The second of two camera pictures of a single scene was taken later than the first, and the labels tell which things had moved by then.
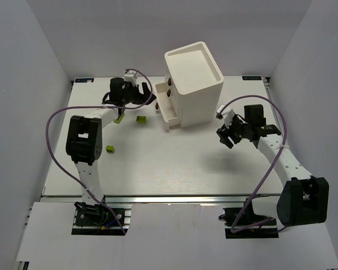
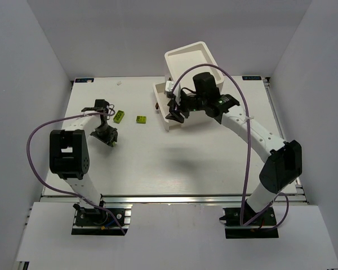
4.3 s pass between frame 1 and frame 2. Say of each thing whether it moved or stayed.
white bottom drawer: stayed
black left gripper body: moved
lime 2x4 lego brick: stayed
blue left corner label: stayed
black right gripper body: moved
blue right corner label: stayed
